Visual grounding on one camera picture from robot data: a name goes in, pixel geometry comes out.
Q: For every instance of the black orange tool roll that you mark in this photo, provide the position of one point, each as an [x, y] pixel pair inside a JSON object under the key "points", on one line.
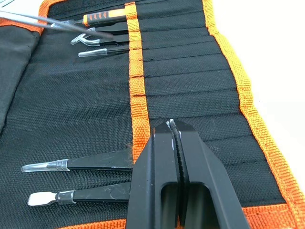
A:
{"points": [[90, 114]]}

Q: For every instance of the black tweezers pointed clear cap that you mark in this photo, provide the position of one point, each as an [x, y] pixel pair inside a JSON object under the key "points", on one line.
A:
{"points": [[95, 162]]}

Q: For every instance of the grey metal tweezers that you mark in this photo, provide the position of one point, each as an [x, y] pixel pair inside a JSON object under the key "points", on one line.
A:
{"points": [[59, 25]]}

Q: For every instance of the thin black tweezers clear cap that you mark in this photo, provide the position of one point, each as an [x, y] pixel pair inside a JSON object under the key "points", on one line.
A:
{"points": [[95, 52]]}

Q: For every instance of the black tweezers curved clear cap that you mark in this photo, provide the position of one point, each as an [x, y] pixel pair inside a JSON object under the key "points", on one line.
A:
{"points": [[90, 41]]}

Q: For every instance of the black tweezers flat silver tip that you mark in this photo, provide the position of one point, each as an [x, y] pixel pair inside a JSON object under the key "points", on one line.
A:
{"points": [[100, 193]]}

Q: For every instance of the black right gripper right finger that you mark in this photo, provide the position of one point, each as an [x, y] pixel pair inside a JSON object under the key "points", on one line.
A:
{"points": [[207, 181]]}

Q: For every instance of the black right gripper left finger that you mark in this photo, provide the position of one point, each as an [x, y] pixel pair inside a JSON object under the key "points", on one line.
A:
{"points": [[152, 171]]}

